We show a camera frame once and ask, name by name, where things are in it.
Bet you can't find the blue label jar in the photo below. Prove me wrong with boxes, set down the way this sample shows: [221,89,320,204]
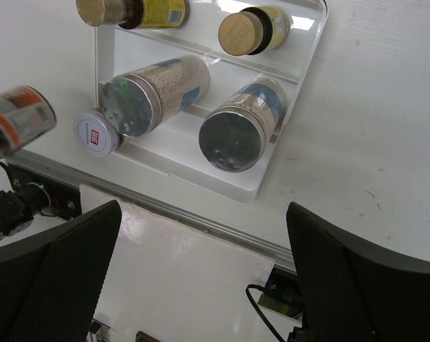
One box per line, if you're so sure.
[198,78,286,172]
[99,56,210,138]

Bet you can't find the blue label jar front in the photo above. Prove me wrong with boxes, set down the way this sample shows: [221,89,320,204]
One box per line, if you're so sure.
[99,56,210,138]

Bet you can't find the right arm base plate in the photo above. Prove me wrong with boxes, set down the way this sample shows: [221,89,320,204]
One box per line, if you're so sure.
[245,267,304,341]

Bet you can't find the yellow bottle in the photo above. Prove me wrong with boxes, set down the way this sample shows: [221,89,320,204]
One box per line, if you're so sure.
[218,6,294,56]
[76,0,190,30]

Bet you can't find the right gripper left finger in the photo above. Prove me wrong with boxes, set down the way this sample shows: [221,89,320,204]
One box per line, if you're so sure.
[0,200,122,341]

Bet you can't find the red lid spice jar front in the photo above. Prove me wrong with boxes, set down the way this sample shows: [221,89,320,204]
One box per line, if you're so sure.
[0,85,57,158]

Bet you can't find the red lid spice jar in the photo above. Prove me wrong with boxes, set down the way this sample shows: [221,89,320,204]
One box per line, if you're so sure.
[73,108,129,157]
[0,85,57,158]

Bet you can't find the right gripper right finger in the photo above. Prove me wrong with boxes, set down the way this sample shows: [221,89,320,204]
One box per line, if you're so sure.
[286,202,430,341]

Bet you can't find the aluminium frame rail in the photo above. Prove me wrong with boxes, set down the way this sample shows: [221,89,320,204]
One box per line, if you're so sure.
[9,150,297,274]

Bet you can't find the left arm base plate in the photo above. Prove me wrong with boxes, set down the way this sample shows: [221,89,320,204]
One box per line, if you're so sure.
[0,162,82,241]

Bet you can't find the white divided tray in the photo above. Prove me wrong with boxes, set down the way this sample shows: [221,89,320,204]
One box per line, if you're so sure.
[94,1,329,203]

